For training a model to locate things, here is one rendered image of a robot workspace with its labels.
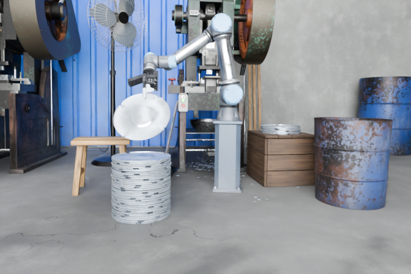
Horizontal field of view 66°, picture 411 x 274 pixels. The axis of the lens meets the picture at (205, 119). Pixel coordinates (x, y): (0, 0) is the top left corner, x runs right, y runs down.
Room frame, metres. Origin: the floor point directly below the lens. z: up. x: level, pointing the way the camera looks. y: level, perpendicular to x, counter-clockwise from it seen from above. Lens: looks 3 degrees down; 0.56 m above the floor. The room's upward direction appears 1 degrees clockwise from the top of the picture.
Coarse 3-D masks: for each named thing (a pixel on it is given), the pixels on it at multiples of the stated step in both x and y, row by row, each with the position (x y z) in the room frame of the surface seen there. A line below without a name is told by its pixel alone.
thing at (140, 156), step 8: (136, 152) 1.71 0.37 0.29; (144, 152) 1.71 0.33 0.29; (152, 152) 1.72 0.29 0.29; (160, 152) 1.70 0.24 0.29; (120, 160) 1.45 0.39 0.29; (128, 160) 1.47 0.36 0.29; (136, 160) 1.48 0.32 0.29; (144, 160) 1.48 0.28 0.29; (152, 160) 1.46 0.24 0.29; (160, 160) 1.48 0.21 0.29
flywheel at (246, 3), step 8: (240, 0) 3.15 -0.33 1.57; (248, 0) 2.97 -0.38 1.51; (240, 8) 3.16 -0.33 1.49; (248, 8) 2.96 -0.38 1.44; (248, 16) 2.83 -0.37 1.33; (240, 24) 3.20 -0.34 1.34; (248, 24) 2.87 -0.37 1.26; (240, 32) 3.19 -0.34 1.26; (248, 32) 2.95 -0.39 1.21; (240, 40) 3.16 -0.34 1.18; (248, 40) 2.94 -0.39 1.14; (240, 48) 3.11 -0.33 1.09
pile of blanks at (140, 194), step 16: (112, 160) 1.51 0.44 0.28; (112, 176) 1.50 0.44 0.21; (128, 176) 1.44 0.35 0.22; (144, 176) 1.44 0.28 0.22; (160, 176) 1.48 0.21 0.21; (112, 192) 1.52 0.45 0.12; (128, 192) 1.43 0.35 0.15; (144, 192) 1.44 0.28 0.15; (160, 192) 1.48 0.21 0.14; (112, 208) 1.52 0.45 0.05; (128, 208) 1.44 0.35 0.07; (144, 208) 1.44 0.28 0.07; (160, 208) 1.48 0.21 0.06
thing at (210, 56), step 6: (216, 42) 2.80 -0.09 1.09; (204, 48) 2.78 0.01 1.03; (210, 48) 2.79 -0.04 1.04; (216, 48) 2.80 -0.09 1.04; (204, 54) 2.77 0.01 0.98; (210, 54) 2.79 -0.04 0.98; (216, 54) 2.80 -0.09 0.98; (204, 60) 2.78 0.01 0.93; (210, 60) 2.76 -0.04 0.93; (216, 60) 2.77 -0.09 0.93
